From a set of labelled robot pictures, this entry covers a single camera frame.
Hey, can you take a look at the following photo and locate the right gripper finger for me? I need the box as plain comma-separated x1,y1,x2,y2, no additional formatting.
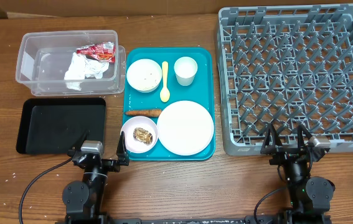
296,124,313,149
262,123,283,148

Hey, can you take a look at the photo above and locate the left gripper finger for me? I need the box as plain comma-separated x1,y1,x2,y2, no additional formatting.
116,131,128,159
71,130,89,151

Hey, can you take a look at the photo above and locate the brown food scrap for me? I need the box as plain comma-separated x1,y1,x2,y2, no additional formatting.
133,128,153,145

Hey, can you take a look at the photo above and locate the small pink bowl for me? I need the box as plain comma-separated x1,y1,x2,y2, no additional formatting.
121,116,159,154

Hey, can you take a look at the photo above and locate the orange carrot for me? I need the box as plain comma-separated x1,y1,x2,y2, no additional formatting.
124,108,162,118

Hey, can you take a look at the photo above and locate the white rice bowl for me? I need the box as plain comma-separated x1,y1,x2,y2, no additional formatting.
126,58,162,93

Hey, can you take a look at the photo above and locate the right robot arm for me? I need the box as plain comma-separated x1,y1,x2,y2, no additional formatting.
253,123,336,224

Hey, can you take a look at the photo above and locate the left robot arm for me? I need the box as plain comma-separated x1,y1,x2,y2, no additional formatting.
62,132,129,224

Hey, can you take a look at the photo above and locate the black waste tray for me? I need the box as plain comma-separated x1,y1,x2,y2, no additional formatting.
16,98,106,154

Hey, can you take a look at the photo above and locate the grey dishwasher rack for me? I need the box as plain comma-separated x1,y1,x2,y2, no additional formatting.
217,4,353,156

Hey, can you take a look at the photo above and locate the crumpled white paper napkin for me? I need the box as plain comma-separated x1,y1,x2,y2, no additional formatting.
64,52,109,91

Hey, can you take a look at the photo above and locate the large white plate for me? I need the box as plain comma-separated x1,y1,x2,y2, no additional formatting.
157,100,215,156

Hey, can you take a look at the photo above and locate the yellow plastic spoon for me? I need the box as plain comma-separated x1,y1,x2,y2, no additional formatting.
160,61,170,103

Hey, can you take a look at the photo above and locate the red snack wrapper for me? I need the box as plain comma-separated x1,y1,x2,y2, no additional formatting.
76,42,116,63

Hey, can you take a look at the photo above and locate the clear plastic bin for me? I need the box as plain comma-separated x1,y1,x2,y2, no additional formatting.
15,30,126,96

